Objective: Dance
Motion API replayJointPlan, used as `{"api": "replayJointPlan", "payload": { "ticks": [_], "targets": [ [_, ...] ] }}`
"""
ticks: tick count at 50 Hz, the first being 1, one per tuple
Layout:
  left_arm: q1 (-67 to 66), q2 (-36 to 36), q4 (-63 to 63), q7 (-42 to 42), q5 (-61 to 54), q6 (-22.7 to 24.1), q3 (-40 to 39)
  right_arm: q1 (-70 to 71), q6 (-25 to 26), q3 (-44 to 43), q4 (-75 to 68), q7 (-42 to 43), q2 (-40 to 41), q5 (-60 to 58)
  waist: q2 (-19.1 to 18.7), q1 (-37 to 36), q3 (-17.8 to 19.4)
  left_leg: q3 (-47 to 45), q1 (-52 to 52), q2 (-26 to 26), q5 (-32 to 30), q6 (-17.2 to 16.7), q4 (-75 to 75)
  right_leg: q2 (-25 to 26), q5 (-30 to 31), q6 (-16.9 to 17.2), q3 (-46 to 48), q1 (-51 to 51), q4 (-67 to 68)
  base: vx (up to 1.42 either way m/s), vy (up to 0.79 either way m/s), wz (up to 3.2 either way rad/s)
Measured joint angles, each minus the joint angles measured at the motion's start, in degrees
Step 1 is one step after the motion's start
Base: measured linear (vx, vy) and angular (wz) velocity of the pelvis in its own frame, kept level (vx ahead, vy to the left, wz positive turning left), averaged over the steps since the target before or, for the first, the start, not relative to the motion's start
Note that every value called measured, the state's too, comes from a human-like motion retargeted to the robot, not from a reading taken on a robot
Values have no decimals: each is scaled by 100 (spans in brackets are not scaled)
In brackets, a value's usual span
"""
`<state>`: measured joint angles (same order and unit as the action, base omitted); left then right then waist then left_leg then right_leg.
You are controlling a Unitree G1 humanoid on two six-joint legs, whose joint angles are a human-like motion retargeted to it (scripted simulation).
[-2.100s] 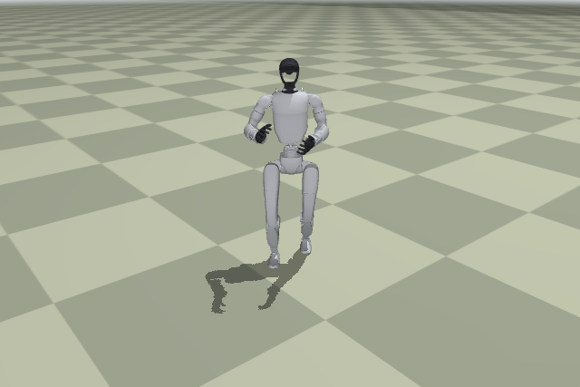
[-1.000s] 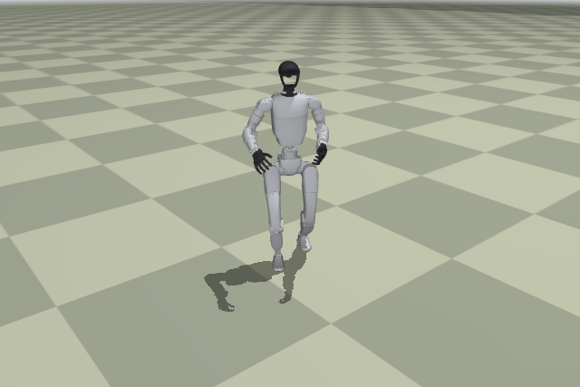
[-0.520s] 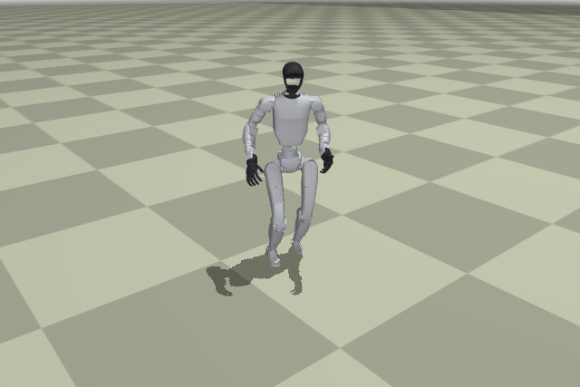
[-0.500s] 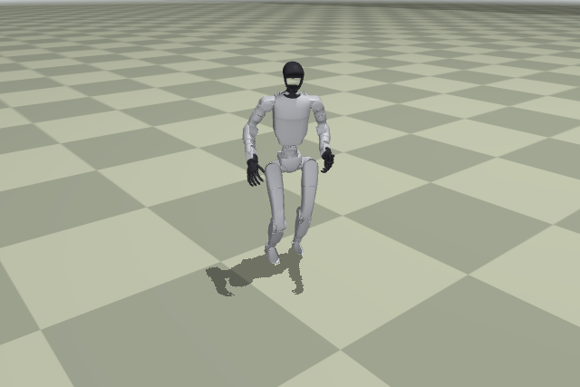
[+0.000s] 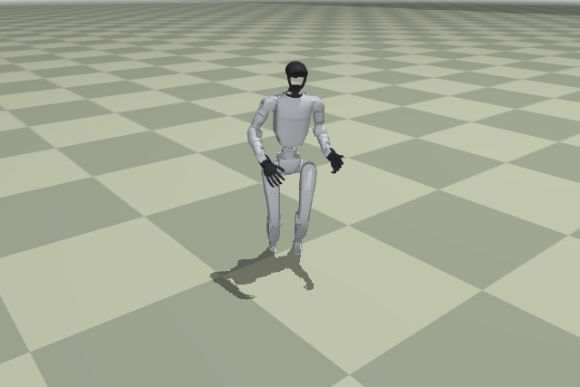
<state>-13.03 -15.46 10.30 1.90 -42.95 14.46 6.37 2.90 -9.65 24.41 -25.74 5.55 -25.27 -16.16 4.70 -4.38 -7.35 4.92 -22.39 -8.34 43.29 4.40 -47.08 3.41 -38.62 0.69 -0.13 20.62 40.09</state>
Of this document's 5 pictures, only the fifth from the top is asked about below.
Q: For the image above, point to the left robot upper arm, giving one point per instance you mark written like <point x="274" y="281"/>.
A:
<point x="318" y="113"/>

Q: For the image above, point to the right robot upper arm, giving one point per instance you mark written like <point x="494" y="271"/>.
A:
<point x="266" y="105"/>

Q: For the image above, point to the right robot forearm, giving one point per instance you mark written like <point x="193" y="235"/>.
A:
<point x="256" y="144"/>

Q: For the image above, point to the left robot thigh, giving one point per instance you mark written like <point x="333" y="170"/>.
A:
<point x="306" y="191"/>

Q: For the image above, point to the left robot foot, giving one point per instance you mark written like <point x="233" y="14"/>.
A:
<point x="297" y="248"/>

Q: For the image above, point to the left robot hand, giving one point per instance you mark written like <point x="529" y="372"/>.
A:
<point x="335" y="159"/>

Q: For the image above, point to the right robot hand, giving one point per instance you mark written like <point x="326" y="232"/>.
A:
<point x="270" y="169"/>

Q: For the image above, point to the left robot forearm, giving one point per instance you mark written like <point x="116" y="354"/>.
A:
<point x="325" y="144"/>

